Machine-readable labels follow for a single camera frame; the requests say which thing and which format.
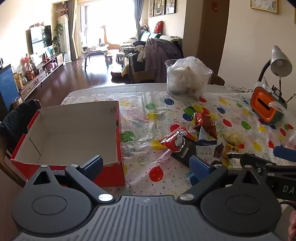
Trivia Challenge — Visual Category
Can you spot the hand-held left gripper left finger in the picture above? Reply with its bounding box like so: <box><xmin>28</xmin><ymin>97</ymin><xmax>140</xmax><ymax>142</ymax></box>
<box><xmin>27</xmin><ymin>155</ymin><xmax>116</xmax><ymax>205</ymax></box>

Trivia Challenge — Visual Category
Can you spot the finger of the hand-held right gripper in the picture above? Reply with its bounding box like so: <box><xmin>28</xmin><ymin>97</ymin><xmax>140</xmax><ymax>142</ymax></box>
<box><xmin>273</xmin><ymin>145</ymin><xmax>296</xmax><ymax>162</ymax></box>
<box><xmin>240</xmin><ymin>153</ymin><xmax>277</xmax><ymax>177</ymax></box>

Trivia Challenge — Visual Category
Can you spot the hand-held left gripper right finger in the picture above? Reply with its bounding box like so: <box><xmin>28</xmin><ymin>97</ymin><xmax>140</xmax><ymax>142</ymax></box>
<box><xmin>177</xmin><ymin>155</ymin><xmax>263</xmax><ymax>205</ymax></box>

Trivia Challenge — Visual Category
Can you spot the black snack packet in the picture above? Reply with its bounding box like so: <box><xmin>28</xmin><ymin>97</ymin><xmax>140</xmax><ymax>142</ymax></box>
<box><xmin>171</xmin><ymin>137</ymin><xmax>197</xmax><ymax>168</ymax></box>

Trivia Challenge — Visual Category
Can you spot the white blue snack packet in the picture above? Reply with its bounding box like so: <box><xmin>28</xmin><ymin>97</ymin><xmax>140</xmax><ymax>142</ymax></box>
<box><xmin>196</xmin><ymin>126</ymin><xmax>219</xmax><ymax>163</ymax></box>

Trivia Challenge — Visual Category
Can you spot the silver snack packet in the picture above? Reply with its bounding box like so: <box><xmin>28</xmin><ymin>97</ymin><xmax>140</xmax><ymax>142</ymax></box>
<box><xmin>228</xmin><ymin>152</ymin><xmax>242</xmax><ymax>168</ymax></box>

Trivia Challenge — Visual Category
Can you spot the dark brown snack packet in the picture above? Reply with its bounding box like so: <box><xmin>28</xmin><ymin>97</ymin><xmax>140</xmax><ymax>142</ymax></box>
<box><xmin>213</xmin><ymin>142</ymin><xmax>225</xmax><ymax>164</ymax></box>

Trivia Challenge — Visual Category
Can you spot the pale yellow snack packet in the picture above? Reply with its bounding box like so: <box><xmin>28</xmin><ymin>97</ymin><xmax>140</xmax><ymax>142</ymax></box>
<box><xmin>222</xmin><ymin>132</ymin><xmax>245</xmax><ymax>147</ymax></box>

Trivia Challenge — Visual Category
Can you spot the red snack packet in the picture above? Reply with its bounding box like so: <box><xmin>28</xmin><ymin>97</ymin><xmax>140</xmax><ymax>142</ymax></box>
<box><xmin>159</xmin><ymin>126</ymin><xmax>189</xmax><ymax>153</ymax></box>

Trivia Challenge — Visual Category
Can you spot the red cardboard box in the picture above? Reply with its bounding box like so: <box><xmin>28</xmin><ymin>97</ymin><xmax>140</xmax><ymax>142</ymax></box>
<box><xmin>10</xmin><ymin>100</ymin><xmax>126</xmax><ymax>188</ymax></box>

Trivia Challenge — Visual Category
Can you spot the person's right hand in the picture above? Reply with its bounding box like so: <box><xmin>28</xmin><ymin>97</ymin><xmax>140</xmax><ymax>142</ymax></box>
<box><xmin>287</xmin><ymin>211</ymin><xmax>296</xmax><ymax>241</ymax></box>

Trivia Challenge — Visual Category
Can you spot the orange green tissue box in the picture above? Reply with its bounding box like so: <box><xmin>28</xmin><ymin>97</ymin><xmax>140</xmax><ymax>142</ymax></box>
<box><xmin>250</xmin><ymin>87</ymin><xmax>288</xmax><ymax>126</ymax></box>

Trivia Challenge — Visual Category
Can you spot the balloon print tablecloth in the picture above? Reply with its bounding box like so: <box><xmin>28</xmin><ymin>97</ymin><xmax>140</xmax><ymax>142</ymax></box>
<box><xmin>60</xmin><ymin>89</ymin><xmax>296</xmax><ymax>197</ymax></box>

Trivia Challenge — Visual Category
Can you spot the clear plastic container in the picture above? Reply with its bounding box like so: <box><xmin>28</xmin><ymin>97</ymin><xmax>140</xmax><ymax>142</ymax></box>
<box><xmin>165</xmin><ymin>59</ymin><xmax>213</xmax><ymax>102</ymax></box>

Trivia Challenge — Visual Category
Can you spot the dark jacket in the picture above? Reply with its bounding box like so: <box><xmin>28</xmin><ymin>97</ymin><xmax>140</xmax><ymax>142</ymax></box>
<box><xmin>0</xmin><ymin>99</ymin><xmax>42</xmax><ymax>151</ymax></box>

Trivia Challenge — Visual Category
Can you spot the grey desk lamp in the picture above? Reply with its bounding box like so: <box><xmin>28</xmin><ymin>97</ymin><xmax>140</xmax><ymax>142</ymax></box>
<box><xmin>257</xmin><ymin>45</ymin><xmax>293</xmax><ymax>84</ymax></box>

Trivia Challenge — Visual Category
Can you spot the clear plastic bag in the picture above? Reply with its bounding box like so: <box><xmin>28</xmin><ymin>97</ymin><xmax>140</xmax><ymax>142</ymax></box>
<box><xmin>171</xmin><ymin>56</ymin><xmax>212</xmax><ymax>98</ymax></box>

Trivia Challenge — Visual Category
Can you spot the wooden television cabinet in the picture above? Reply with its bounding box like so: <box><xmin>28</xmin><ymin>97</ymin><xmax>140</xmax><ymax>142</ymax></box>
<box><xmin>17</xmin><ymin>53</ymin><xmax>66</xmax><ymax>98</ymax></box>

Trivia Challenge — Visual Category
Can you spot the dark green sofa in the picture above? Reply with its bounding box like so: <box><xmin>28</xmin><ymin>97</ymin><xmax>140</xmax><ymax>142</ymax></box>
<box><xmin>122</xmin><ymin>31</ymin><xmax>183</xmax><ymax>84</ymax></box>

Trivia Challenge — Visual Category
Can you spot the purple blanket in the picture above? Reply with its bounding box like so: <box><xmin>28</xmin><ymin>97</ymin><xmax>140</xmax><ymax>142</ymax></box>
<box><xmin>144</xmin><ymin>38</ymin><xmax>183</xmax><ymax>82</ymax></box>

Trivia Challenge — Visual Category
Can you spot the coffee table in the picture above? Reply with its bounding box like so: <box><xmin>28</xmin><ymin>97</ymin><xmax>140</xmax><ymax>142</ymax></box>
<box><xmin>82</xmin><ymin>45</ymin><xmax>109</xmax><ymax>67</ymax></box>

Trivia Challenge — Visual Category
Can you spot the blue front cabinet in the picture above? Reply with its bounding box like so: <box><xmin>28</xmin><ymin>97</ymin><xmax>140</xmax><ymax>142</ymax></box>
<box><xmin>0</xmin><ymin>64</ymin><xmax>20</xmax><ymax>121</ymax></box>

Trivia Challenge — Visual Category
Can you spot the giraffe figure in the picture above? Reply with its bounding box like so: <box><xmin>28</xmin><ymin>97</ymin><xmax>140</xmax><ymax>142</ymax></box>
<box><xmin>100</xmin><ymin>25</ymin><xmax>121</xmax><ymax>49</ymax></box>

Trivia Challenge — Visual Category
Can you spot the white standing air conditioner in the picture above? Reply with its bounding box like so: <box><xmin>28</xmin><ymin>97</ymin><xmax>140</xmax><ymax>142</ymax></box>
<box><xmin>57</xmin><ymin>14</ymin><xmax>70</xmax><ymax>63</ymax></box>

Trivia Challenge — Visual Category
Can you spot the potted green plant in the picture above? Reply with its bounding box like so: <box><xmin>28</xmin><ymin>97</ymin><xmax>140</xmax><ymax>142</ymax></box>
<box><xmin>51</xmin><ymin>23</ymin><xmax>65</xmax><ymax>54</ymax></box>

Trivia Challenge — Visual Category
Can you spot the grey curtain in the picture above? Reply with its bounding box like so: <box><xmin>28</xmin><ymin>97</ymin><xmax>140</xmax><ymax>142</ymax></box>
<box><xmin>133</xmin><ymin>0</ymin><xmax>145</xmax><ymax>39</ymax></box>
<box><xmin>67</xmin><ymin>0</ymin><xmax>78</xmax><ymax>62</ymax></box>

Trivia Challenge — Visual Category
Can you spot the flat screen television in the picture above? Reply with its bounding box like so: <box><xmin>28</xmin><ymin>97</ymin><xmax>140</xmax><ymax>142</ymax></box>
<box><xmin>26</xmin><ymin>25</ymin><xmax>52</xmax><ymax>55</ymax></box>

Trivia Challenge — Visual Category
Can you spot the gold framed wall picture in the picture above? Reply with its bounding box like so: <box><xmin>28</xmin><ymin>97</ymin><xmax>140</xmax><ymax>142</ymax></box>
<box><xmin>250</xmin><ymin>0</ymin><xmax>279</xmax><ymax>15</ymax></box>

